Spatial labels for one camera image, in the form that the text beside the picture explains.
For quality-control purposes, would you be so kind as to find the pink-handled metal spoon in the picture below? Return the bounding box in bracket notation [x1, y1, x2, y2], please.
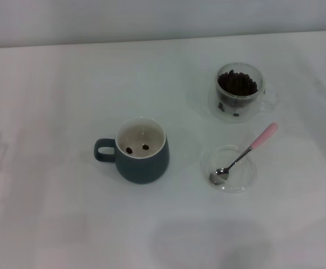
[209, 122, 279, 186]

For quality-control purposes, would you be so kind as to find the clear glass saucer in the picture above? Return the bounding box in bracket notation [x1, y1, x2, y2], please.
[200, 144, 258, 194]

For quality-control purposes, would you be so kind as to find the dark blue ceramic mug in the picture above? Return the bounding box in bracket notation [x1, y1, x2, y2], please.
[93, 118, 170, 185]

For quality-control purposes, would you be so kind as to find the pile of coffee beans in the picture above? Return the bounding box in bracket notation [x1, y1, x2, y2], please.
[217, 69, 259, 96]

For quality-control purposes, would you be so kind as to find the clear double-walled glass cup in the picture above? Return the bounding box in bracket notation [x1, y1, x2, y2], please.
[208, 63, 278, 123]

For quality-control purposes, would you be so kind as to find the white tablecloth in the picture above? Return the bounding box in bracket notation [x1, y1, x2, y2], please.
[0, 33, 326, 269]

